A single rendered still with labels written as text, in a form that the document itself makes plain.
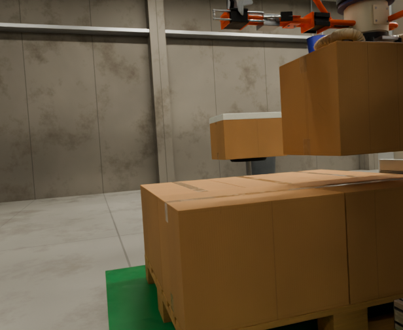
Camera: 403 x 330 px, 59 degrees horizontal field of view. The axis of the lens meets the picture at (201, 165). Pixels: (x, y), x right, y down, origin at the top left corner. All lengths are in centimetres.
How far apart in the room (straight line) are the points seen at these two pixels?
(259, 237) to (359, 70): 69
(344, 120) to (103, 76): 620
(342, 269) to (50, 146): 624
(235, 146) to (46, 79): 479
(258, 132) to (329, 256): 204
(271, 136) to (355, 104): 195
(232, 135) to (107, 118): 429
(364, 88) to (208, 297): 90
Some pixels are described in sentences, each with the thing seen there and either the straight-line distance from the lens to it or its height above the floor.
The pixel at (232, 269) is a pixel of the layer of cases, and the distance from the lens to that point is 118.
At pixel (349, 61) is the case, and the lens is 140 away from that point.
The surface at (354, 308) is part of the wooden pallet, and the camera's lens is 146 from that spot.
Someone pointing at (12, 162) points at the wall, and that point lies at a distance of 718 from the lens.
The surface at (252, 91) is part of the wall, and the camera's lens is 795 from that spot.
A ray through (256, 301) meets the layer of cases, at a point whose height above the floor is 22.
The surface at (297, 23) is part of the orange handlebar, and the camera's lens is 152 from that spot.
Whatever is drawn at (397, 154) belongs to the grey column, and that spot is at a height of 59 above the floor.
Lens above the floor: 72
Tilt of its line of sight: 2 degrees down
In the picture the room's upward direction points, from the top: 3 degrees counter-clockwise
